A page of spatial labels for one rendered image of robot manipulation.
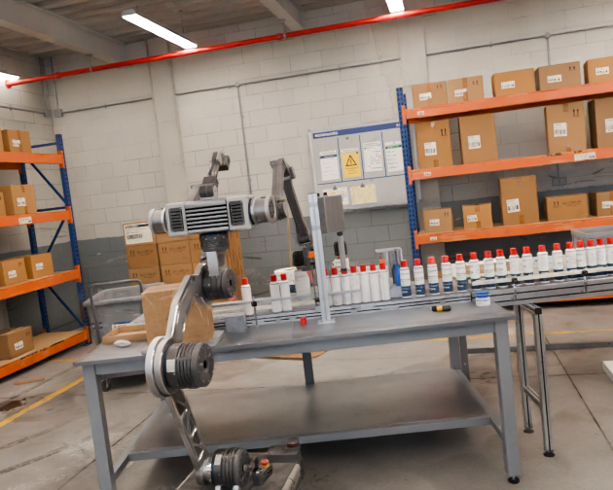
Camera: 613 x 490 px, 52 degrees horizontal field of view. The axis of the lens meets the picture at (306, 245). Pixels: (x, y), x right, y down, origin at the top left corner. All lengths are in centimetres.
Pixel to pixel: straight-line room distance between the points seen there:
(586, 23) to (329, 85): 296
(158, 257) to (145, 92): 262
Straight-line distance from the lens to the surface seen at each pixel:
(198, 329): 307
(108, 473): 339
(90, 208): 907
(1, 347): 705
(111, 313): 557
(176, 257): 688
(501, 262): 349
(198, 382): 249
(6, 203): 724
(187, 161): 840
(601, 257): 367
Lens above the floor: 151
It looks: 5 degrees down
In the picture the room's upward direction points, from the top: 7 degrees counter-clockwise
